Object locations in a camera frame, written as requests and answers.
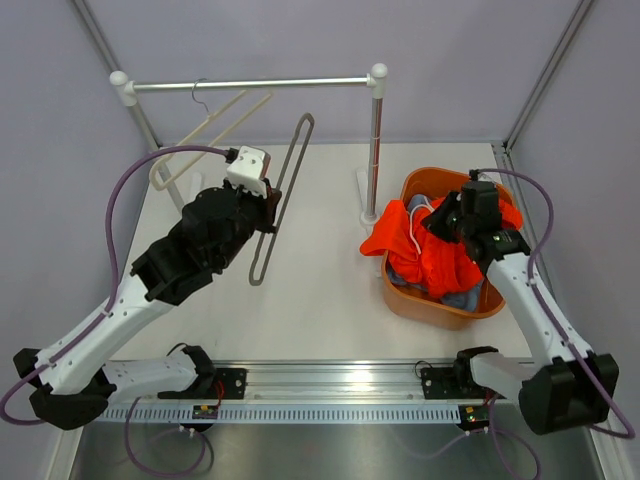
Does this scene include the orange shorts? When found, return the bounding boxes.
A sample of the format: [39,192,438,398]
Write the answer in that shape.
[359,194,524,301]

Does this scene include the grey hanger with metal hook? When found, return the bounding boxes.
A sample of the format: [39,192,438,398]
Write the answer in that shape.
[248,112,315,287]

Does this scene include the light blue shorts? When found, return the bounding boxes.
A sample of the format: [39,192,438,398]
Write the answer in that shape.
[387,194,483,312]

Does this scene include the white plastic hanger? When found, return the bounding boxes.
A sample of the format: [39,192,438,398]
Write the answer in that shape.
[150,79,275,191]

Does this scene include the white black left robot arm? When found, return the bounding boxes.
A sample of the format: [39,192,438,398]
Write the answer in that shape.
[13,182,282,430]

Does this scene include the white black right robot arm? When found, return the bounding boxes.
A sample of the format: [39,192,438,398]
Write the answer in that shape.
[423,181,619,435]

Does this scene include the orange plastic basket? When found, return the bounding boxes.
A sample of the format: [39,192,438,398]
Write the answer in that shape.
[380,167,506,331]

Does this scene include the silver clothes rack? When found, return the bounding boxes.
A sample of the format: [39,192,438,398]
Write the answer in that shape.
[109,63,388,226]

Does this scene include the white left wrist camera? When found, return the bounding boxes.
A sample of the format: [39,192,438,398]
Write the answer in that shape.
[226,145,271,198]

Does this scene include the aluminium mounting rail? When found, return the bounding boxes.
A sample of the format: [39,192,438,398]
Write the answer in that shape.
[99,362,609,407]

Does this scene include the white slotted cable duct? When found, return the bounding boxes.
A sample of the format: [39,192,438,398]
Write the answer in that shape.
[99,403,461,424]

